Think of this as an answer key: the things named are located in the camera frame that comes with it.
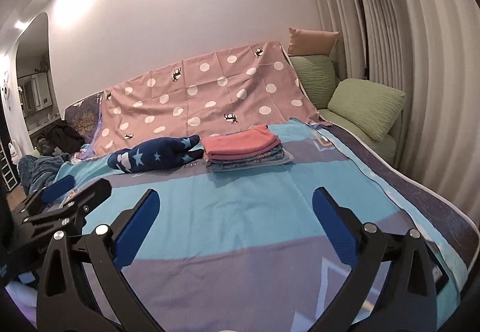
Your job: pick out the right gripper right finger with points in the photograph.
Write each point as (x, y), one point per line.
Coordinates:
(408, 298)

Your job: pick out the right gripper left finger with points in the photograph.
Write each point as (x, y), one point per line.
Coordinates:
(65, 299)

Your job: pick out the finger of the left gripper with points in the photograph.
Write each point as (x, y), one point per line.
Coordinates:
(71, 200)
(39, 199)

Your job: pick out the coral red knit shirt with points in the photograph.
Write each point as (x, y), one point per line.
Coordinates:
(244, 144)

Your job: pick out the black clothing heap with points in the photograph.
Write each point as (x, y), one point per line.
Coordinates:
(61, 135)

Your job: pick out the blue crumpled blanket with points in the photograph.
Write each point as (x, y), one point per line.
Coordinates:
(35, 173)

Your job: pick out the dark patterned headboard cloth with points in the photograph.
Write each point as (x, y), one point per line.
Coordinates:
(83, 116)

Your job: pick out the navy fleece star garment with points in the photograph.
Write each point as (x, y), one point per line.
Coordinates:
(163, 153)

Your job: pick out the blue and grey bedspread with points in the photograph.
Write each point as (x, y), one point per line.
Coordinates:
(244, 251)

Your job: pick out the green pillow near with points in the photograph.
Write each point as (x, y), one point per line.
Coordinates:
(373, 107)

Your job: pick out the green pillow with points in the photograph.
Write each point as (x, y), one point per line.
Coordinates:
(373, 107)
(317, 77)

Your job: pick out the folded floral patterned garment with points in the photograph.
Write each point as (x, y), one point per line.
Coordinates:
(284, 158)

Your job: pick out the pink polka dot sheet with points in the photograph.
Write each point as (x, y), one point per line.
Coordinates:
(213, 94)

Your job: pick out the green pillow far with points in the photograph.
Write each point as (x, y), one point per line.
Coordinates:
(317, 77)

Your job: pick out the tan beige cushion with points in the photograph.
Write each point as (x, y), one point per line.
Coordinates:
(310, 42)

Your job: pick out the beige pleated curtain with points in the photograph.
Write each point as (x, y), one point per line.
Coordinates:
(430, 50)

